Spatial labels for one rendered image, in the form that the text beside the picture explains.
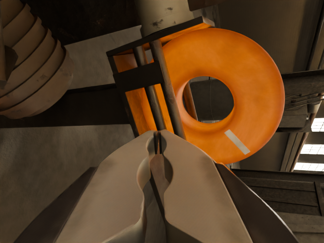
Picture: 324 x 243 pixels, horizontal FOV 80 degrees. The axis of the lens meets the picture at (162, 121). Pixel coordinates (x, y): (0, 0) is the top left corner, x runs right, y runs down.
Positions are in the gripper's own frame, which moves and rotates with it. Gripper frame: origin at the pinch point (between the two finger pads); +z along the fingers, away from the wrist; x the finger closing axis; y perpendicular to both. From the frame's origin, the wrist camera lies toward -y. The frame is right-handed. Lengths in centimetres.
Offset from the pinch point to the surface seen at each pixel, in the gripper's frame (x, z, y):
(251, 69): 8.8, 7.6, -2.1
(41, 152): -49, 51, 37
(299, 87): 239, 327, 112
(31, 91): -15.4, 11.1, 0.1
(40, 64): -14.0, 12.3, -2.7
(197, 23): 3.6, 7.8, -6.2
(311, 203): 218, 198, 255
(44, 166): -49, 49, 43
